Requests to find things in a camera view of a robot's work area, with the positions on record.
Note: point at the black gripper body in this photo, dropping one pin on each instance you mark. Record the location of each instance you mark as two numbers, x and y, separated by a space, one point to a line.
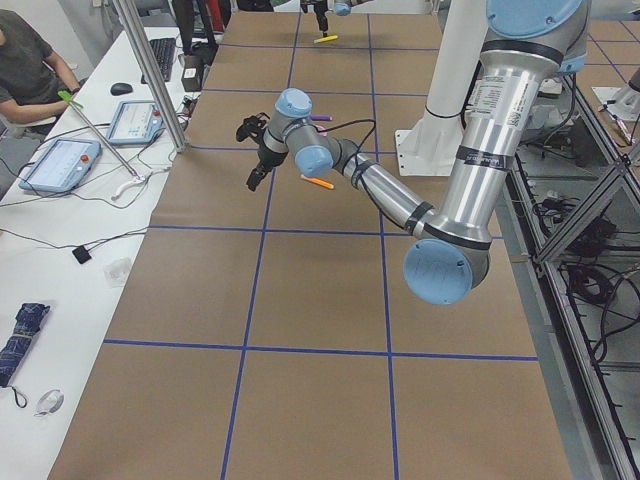
320 18
270 158

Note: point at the yellow highlighter pen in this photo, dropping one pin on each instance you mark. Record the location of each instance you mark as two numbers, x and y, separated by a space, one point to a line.
326 39

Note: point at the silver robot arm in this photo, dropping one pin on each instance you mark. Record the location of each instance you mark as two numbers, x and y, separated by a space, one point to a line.
343 7
492 61

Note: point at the orange highlighter pen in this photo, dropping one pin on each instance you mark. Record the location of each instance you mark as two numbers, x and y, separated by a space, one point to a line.
318 182

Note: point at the black box with label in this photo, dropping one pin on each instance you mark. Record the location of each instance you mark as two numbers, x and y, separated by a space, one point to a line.
192 73

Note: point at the far blue teach pendant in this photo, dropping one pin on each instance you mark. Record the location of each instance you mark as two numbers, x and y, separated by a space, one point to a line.
135 123

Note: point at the blue teach pendant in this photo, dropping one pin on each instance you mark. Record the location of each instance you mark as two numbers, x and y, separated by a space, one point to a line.
61 167
135 123

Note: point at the black keyboard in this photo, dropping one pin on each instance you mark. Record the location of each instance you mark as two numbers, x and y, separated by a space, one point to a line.
164 53

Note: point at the black computer mouse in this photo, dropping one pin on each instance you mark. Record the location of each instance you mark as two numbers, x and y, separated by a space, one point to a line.
121 88

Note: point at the clear plastic bag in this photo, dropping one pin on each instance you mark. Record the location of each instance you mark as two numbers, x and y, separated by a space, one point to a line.
117 272

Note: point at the small black square device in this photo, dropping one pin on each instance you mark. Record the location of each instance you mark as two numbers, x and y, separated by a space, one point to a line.
82 254

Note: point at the near blue teach pendant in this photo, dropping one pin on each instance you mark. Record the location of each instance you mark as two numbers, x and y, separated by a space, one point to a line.
61 167

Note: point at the seated person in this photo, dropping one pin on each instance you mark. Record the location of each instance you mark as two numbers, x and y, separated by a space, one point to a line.
32 73

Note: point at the folded blue umbrella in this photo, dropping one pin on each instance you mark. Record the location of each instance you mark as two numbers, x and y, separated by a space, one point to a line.
28 322

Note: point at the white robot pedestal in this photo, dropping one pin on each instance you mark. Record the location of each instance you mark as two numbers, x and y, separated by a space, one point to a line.
430 147

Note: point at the aluminium frame post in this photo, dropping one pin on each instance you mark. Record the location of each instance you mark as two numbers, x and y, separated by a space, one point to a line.
145 57

